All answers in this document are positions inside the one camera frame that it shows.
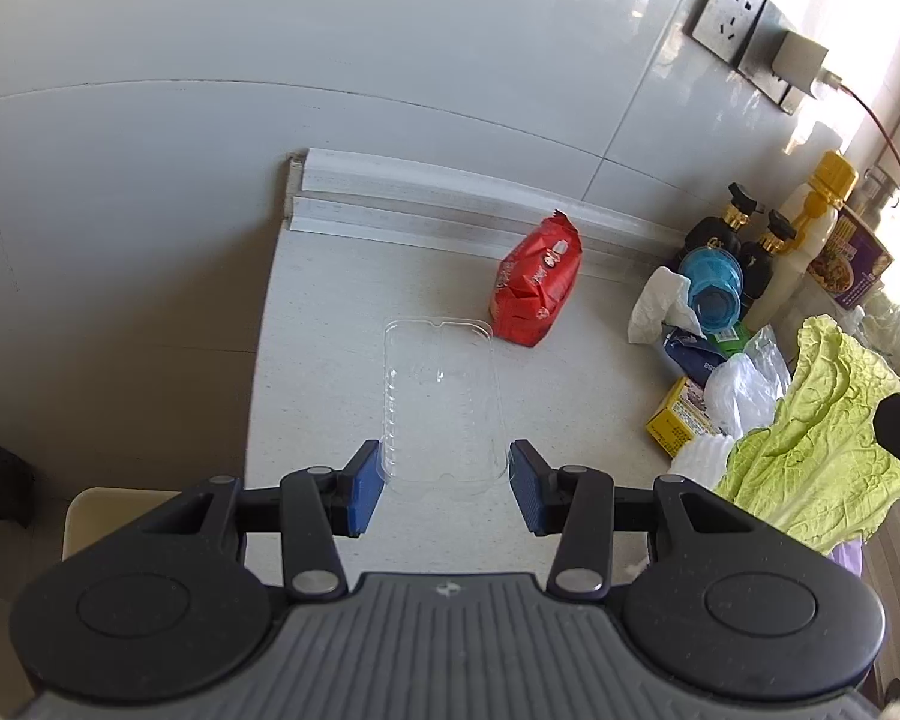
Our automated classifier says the purple printed box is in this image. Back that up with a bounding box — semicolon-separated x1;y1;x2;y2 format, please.
806;206;895;308

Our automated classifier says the green packet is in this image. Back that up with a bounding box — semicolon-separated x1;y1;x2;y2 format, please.
709;321;756;358

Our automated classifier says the lilac plastic bag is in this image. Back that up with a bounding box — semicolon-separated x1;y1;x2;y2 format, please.
829;538;865;578

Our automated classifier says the yellow printed carton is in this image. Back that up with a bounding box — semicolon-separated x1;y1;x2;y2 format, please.
645;377;721;458

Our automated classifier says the black plastic bag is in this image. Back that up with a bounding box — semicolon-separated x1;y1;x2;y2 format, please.
0;435;35;526

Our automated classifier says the white bottle yellow cap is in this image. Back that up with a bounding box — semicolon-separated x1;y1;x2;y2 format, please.
742;151;860;331

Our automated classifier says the napa cabbage leaf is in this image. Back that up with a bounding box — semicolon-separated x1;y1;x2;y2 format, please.
712;315;900;557

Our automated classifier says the red cable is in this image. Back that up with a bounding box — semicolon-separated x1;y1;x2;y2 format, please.
832;75;900;218

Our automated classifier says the cream plastic trash bin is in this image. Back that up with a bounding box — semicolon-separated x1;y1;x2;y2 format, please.
61;487;185;563

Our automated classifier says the metal canister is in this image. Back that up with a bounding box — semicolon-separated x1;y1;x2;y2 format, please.
855;163;900;207

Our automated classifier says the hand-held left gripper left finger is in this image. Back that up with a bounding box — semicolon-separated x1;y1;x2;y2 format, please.
146;439;387;602

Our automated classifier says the dark blue packet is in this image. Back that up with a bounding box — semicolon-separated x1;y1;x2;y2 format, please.
660;321;730;385

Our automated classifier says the blue plastic cup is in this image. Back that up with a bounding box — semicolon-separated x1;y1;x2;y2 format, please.
676;247;743;335

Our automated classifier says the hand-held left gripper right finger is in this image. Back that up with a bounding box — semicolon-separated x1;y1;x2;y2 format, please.
508;439;755;602

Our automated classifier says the white charger plug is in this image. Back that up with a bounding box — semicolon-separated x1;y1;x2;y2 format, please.
771;30;845;102

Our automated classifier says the black bottle gold cap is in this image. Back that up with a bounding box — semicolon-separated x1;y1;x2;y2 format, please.
682;182;766;271
735;210;800;323

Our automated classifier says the red snack packet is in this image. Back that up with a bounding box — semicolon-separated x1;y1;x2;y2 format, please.
489;210;584;348

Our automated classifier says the white plastic bag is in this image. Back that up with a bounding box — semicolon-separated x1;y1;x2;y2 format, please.
703;326;794;437

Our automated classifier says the clear plastic tray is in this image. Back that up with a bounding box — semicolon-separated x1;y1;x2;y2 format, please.
381;319;507;497

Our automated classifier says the white tissue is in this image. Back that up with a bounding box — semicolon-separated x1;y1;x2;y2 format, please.
628;266;710;346

